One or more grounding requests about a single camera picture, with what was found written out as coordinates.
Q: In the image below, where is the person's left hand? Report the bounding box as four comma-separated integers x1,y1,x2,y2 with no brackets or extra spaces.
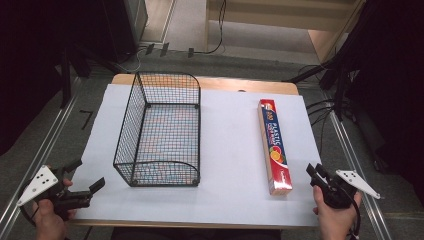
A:
32,178,78,240

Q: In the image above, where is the white paper sheet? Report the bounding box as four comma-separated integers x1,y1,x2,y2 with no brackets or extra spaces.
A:
69,83,324,228

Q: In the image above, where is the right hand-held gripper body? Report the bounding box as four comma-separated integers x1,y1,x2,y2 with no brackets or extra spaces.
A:
309,169,381,210

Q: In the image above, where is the wooden furniture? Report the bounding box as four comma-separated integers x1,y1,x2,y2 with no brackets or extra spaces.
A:
203,0,366,64

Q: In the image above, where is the black wire mesh basket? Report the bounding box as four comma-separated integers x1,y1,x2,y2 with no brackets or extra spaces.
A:
112,71,202,188

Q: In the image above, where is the black metal stand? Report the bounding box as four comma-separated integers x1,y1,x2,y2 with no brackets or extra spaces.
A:
283,56,354,123
54,41,131,109

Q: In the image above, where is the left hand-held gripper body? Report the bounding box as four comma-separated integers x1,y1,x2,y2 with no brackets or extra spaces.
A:
16,164,93,221

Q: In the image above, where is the person's right hand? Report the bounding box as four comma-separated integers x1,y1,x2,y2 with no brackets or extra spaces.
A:
312,185,363,240

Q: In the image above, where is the red plastic wrap box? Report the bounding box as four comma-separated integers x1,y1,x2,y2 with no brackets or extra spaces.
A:
257,98,294,196

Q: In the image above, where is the aluminium rail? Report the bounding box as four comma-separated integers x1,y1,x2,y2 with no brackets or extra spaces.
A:
328,109,393,240
0,78,83,238

